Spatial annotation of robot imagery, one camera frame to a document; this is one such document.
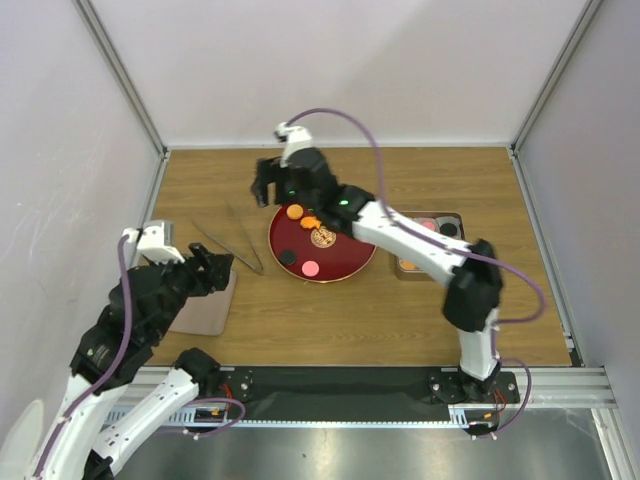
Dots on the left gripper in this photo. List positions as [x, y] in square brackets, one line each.
[215, 274]

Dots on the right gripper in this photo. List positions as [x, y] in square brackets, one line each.
[268, 171]

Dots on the steel serving tongs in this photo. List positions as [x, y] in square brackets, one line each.
[229, 233]

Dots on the gold tin lid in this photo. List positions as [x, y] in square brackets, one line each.
[206, 316]

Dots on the black sandwich cookie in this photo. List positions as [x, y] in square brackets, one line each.
[287, 257]
[449, 229]

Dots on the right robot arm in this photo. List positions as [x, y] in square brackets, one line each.
[468, 272]

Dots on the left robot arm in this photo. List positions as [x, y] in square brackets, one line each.
[137, 316]

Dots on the orange sandwich biscuit left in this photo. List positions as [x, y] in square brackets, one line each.
[294, 212]

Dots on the orange fish cookie left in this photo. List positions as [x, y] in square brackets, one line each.
[310, 223]

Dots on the round red tray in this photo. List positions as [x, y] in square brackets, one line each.
[338, 255]

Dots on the gold cookie tin box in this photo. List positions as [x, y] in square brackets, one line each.
[439, 217]

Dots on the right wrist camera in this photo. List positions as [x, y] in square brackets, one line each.
[294, 138]

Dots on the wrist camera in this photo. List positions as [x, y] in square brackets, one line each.
[294, 138]
[155, 243]

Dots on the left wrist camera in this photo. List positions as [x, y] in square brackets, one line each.
[155, 243]

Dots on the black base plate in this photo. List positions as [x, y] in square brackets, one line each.
[361, 394]

